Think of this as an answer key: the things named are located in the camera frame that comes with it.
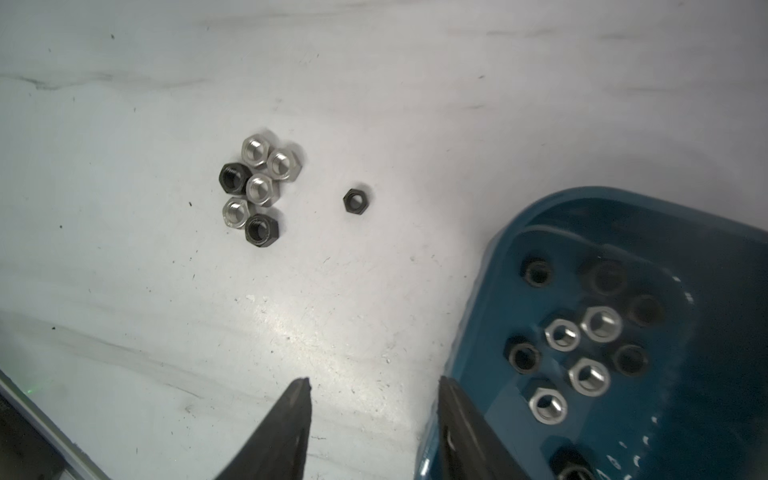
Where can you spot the silver hex nut top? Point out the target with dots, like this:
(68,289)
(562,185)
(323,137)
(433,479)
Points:
(255,150)

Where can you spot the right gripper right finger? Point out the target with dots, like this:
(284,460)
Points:
(468,447)

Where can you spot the small black hex nut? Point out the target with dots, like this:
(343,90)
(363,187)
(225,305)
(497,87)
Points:
(356,201)

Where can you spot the silver nut box bottom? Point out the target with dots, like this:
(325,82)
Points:
(548,406)

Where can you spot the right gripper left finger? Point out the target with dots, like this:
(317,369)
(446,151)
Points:
(277,449)

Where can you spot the silver hex nut left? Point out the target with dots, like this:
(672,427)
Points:
(236,211)

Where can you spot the black hex nut edge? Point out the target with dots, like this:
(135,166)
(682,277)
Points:
(569,464)

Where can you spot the silver hex nut right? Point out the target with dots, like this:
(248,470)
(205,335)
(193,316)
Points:
(283,165)

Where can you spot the silver hex nut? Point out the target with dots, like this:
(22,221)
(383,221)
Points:
(262,190)
(255,150)
(236,211)
(283,165)

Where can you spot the silver hex nut centre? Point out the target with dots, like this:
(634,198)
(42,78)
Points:
(262,190)

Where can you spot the teal storage box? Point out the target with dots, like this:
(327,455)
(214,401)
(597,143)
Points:
(699,411)

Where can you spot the silver nut box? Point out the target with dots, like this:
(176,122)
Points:
(588,377)
(601,324)
(548,406)

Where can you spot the black hex nut tilted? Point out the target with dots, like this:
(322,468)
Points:
(644,310)

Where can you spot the black nut box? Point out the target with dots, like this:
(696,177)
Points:
(523,355)
(630,360)

